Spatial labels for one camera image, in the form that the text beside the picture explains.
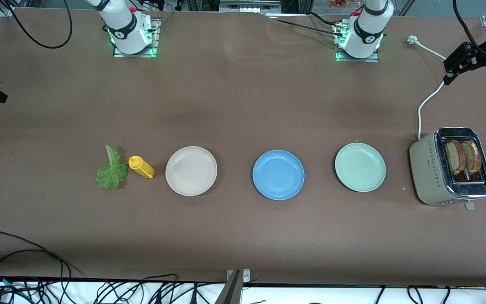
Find grey power strip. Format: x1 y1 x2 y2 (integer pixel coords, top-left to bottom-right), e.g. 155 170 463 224
219 0 282 12

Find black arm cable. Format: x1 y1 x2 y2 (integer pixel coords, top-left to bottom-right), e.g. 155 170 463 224
453 0 486 55
5 0 73 49

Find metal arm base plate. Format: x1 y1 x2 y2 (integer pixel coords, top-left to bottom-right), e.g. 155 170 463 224
335 21 381 63
112 17 160 58

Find metal table edge bracket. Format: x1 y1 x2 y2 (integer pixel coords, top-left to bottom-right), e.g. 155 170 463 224
227 269 251 282

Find beige chrome toaster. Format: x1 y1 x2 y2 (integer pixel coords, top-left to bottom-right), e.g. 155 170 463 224
409 126 486 211

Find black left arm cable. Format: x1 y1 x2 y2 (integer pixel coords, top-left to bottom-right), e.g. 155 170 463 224
453 0 486 55

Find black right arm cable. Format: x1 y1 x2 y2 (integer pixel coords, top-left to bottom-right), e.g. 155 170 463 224
5 0 73 49

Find grey metal strut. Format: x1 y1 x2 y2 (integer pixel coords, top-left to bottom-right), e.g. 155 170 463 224
214 270 243 304

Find black base cable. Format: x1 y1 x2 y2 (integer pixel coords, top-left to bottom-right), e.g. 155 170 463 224
273 18 345 36

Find brown bread slice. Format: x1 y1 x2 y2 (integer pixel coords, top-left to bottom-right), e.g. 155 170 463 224
445 141 466 175
462 141 481 174

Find blue round plate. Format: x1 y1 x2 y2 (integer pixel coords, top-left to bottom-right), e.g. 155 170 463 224
252 149 305 201

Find white toaster power cord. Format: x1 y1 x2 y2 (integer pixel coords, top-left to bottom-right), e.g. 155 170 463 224
408 36 448 141

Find pale green round plate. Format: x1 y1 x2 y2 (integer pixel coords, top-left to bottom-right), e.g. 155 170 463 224
334 142 386 193

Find beige round plate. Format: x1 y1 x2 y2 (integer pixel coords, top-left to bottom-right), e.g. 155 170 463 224
165 146 218 197

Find black floor cable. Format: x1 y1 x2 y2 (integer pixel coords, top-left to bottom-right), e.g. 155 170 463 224
141 274 181 296

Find green lettuce leaf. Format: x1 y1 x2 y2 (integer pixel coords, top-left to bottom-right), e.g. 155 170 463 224
95 145 128 190

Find yellow mustard squeeze bottle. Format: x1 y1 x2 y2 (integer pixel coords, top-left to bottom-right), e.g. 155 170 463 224
128 156 155 179

